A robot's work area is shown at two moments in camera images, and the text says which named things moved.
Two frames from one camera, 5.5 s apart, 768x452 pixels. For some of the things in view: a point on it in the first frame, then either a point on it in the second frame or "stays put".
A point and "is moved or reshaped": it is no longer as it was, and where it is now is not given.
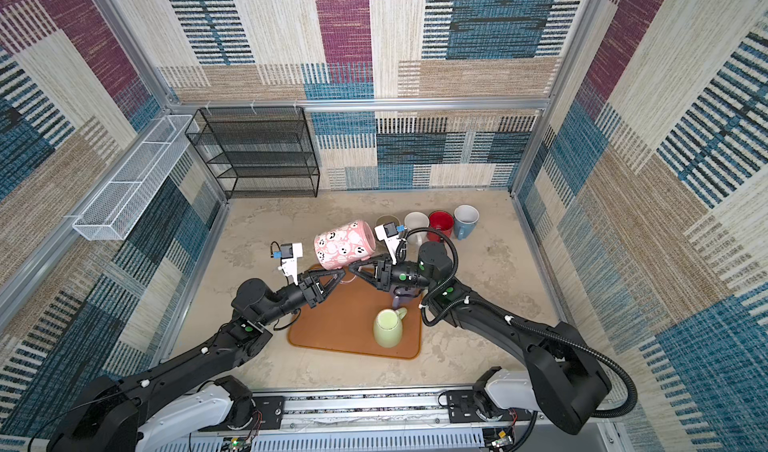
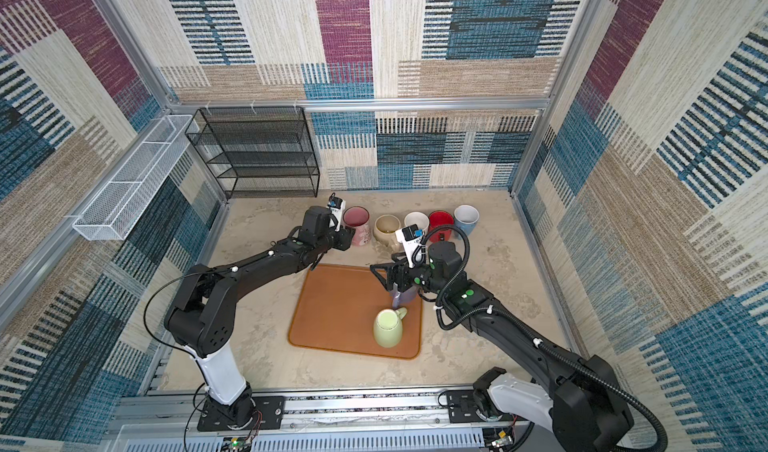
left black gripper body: (305, 291) → (339, 240)
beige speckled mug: (387, 219) stays put
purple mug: (402, 295) stays put
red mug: (440, 220) stays put
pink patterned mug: (343, 245) is moved or reshaped
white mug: (416, 220) stays put
